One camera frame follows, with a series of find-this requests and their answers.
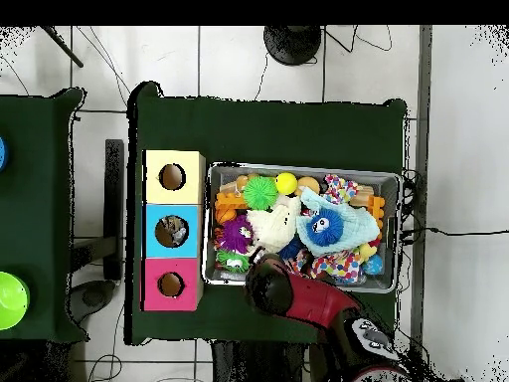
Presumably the green spiky rubber ball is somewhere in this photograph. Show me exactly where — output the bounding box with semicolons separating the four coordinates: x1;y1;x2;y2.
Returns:
243;174;280;211

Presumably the shallow clear mesh bin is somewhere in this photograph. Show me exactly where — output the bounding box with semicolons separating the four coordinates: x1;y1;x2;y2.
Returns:
202;162;402;294

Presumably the black round stand base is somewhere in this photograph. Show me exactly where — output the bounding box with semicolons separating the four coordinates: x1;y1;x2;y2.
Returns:
263;25;323;67

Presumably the orange toy building block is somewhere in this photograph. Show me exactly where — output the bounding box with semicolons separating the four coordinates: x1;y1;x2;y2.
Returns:
216;193;250;226

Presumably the cream white cloth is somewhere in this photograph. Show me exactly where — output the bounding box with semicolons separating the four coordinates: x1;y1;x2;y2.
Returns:
248;194;302;255

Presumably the black pole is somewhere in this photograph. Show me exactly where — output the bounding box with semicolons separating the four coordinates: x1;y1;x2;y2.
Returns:
41;25;85;69

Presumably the purple spiky ball with eyes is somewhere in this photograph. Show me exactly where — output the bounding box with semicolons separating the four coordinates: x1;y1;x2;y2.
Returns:
220;216;257;256

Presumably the mint green cloth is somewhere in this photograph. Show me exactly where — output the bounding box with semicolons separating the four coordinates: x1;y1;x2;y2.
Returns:
297;187;383;258

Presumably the large colourful dotted cloth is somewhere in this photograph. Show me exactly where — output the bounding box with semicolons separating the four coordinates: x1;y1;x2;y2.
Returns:
295;248;366;286

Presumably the green round bowl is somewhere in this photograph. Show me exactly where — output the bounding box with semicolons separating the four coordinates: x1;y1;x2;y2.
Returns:
0;271;32;331

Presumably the green cloth side table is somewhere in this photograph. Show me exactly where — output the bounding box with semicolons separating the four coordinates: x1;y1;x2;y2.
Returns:
0;87;86;343

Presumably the small colourful dotted cloth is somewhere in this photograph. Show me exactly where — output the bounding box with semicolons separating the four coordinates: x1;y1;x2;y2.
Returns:
324;174;359;205

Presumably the wooden box with three holes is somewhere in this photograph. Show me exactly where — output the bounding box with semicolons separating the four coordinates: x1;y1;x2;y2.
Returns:
141;149;207;311

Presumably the green toy with white eyes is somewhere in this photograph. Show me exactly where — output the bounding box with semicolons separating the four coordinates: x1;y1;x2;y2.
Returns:
216;250;252;274

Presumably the small blue yellow ball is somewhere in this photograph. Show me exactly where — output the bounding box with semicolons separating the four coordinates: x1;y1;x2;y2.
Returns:
357;242;386;278

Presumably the black cable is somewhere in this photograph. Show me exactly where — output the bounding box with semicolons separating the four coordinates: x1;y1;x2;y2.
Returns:
401;225;509;240

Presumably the small orange plastic toy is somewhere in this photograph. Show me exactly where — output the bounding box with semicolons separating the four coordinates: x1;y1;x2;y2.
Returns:
365;195;387;228

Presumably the black panel stand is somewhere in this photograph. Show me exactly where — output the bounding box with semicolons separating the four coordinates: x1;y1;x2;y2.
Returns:
104;138;126;280

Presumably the grey round stand foot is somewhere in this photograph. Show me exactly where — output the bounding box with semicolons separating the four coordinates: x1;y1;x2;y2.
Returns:
67;280;116;319

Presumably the tan orange ball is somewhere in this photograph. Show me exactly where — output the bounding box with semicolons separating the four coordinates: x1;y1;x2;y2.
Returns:
297;175;321;196

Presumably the silver crushed can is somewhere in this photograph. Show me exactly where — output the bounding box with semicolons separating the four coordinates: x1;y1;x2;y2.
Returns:
163;218;191;246

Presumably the dark green table cloth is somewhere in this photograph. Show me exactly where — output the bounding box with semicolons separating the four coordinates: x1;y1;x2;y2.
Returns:
126;79;411;351

